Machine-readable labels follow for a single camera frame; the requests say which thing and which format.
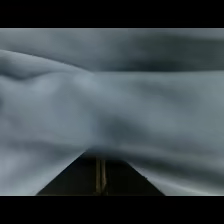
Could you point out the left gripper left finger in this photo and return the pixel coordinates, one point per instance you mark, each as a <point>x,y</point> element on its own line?
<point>76,178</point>

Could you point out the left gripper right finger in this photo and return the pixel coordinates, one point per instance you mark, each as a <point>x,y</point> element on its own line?
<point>128,178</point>

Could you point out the grey garment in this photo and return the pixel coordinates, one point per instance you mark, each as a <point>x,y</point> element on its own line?
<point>110,100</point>

